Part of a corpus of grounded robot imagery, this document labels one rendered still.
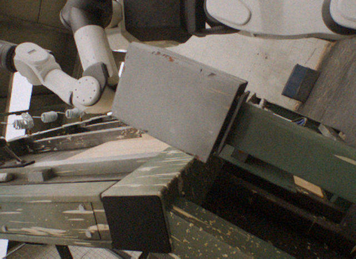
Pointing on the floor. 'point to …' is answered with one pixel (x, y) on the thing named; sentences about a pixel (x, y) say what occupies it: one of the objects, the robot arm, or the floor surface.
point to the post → (296, 150)
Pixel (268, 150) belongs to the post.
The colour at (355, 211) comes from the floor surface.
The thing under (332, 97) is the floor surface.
